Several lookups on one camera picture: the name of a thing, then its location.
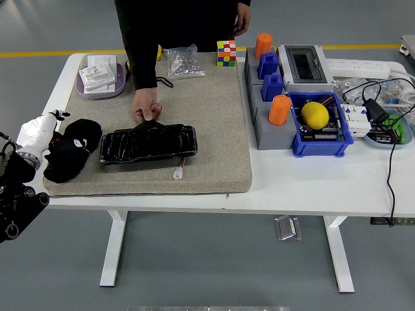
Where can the person's left hand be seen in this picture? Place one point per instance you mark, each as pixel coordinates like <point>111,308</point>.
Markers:
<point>244,17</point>

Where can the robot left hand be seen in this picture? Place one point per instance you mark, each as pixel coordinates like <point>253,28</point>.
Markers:
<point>34,133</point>

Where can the person's right hand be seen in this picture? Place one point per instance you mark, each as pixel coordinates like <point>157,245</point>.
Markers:
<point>146,103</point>

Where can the person's right forearm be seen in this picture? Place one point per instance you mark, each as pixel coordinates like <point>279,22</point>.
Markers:
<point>142,64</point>

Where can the purple oval tray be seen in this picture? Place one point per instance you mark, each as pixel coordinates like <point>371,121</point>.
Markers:
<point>120,87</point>

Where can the orange cylinder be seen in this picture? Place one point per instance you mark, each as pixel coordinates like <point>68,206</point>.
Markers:
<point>279,110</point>
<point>263,43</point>

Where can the colourful puzzle cube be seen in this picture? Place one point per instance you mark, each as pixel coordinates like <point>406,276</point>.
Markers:
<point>226,53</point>

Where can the grey base block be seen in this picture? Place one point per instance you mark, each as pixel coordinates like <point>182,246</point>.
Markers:
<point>251,69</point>
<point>275,136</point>

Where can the blue plastic block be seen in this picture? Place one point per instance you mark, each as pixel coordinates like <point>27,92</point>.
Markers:
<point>273,88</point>
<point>268,66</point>

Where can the white socket module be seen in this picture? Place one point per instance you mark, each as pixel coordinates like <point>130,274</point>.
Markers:
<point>97,76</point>

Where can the clear bag of washers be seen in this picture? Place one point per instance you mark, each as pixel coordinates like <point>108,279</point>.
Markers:
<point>184,63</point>

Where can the person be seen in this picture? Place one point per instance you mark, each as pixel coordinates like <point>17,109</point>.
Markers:
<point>178,22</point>

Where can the grey-brown mat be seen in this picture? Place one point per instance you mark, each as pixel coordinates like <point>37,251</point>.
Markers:
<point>210,129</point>

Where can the grey windowed electrical box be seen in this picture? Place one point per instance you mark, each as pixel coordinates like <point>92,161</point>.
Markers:
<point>304,66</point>

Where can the brown cylinder part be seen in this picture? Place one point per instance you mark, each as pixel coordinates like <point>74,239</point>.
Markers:
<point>327,99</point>

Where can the yellow lemon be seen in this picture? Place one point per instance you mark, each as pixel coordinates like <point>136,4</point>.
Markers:
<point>315,115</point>

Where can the white power strip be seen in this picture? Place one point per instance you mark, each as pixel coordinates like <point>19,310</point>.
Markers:
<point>356,68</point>

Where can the clear bags of parts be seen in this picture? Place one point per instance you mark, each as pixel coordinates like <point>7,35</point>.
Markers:
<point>347,85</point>

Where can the white table leg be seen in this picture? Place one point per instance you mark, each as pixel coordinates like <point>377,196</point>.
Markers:
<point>113,246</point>
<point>338,252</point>

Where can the dark circuit board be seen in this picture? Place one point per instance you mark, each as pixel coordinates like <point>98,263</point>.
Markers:
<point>324,133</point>

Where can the blue plastic bin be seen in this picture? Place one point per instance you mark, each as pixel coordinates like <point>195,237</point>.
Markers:
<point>319,147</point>

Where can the white circuit breaker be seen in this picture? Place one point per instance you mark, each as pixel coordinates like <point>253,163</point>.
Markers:
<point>355,121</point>

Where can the black power adapter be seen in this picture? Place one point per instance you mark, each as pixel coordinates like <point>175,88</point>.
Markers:
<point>376,110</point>

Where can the grey cart with red wheel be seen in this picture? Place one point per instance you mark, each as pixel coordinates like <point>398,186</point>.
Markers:
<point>409,43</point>

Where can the light blue dish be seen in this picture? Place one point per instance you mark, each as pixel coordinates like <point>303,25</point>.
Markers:
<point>373,140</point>

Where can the green terminal block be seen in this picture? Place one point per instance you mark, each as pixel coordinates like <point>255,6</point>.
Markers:
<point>397,124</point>

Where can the silver metal floor plate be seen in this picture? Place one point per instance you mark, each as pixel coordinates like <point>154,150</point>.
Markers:
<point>287,228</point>

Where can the black table control box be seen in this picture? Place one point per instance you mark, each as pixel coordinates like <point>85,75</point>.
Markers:
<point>377,221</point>

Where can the large white switch plate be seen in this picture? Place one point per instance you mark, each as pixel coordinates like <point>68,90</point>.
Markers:
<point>97,60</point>

